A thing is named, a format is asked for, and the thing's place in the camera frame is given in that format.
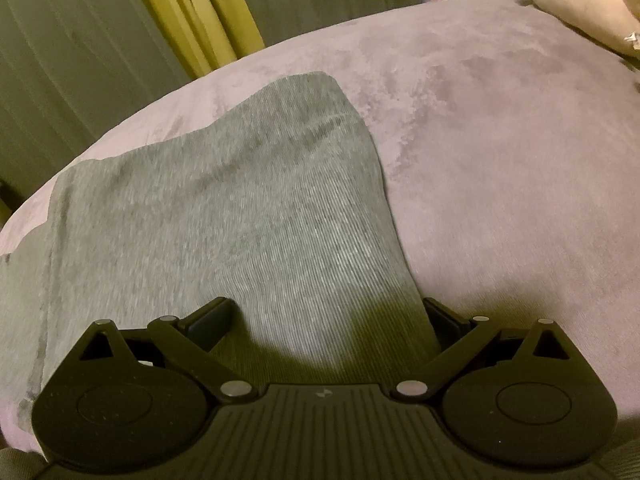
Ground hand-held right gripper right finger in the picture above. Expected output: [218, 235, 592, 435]
[392, 298, 577, 403]

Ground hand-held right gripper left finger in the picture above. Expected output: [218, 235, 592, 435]
[75, 297, 253, 404]

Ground grey pants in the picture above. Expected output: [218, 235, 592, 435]
[20, 72, 442, 406]

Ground purple bed blanket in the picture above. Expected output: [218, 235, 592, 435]
[0, 0, 640, 461]

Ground yellow curtain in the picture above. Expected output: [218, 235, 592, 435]
[122, 0, 266, 82]

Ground pink plush toy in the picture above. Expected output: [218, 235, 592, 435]
[517, 0, 640, 59]

